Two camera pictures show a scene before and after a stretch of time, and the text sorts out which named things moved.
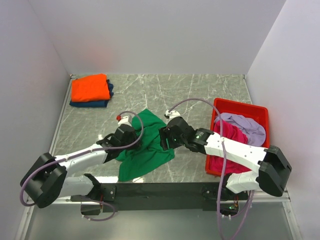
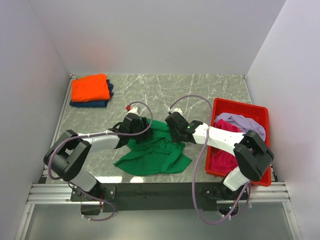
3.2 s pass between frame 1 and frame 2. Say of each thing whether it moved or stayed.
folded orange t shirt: stayed
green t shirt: moved
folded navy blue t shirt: stayed
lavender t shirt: stayed
